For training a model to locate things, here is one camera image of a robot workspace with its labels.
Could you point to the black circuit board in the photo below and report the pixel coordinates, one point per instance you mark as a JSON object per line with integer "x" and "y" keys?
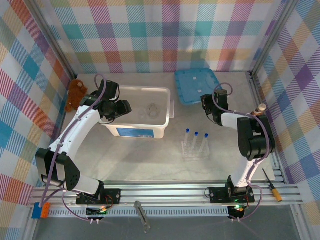
{"x": 96, "y": 212}
{"x": 237, "y": 211}

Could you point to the clear plastic storage bin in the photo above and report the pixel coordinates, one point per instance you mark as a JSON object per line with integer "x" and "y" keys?
{"x": 155, "y": 95}

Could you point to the grey metal bar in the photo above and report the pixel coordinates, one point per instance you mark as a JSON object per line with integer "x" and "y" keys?
{"x": 142, "y": 215}

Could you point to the clear test tube blue cap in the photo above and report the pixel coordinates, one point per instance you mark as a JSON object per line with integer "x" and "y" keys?
{"x": 195, "y": 141}
{"x": 204, "y": 142}
{"x": 187, "y": 138}

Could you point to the aluminium frame post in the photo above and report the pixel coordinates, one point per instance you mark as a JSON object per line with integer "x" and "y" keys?
{"x": 272, "y": 37}
{"x": 53, "y": 40}

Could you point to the blue orange toy block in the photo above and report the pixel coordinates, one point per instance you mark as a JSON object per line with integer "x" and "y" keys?
{"x": 36, "y": 211}

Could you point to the clear acrylic test tube rack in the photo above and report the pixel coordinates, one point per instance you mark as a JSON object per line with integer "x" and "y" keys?
{"x": 196, "y": 155}

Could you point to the wide aluminium base rail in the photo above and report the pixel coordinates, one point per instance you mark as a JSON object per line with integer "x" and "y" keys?
{"x": 162, "y": 193}

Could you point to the clear plastic cup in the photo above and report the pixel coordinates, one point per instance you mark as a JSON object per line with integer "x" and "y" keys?
{"x": 153, "y": 113}

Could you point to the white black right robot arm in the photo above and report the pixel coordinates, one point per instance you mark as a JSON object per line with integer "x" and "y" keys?
{"x": 255, "y": 140}

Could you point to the blue plastic bin lid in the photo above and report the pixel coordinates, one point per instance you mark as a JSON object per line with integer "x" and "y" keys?
{"x": 190, "y": 85}

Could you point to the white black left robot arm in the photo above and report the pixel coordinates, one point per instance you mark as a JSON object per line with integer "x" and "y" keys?
{"x": 75, "y": 130}

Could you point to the brown bottle beige cap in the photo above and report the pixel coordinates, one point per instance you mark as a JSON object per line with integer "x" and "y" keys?
{"x": 261, "y": 108}

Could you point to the brown teddy bear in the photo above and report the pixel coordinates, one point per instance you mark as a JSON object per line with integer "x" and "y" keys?
{"x": 76, "y": 92}

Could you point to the narrow aluminium side rail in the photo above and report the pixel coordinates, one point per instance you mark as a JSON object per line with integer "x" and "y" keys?
{"x": 256, "y": 95}

